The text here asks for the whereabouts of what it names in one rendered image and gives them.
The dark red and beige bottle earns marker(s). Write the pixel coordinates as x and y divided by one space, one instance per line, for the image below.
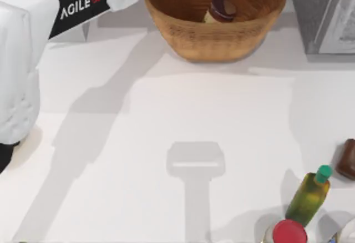
222 11

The white cup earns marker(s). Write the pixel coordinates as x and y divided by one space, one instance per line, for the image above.
350 232

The grey cabinet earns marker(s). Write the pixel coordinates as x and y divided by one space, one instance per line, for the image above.
308 10

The red-lidded can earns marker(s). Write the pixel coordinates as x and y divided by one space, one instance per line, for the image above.
289 232

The green bottle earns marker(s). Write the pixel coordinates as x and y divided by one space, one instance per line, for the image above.
308 198

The woven wooden basket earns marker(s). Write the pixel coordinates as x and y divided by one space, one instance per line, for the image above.
216 37

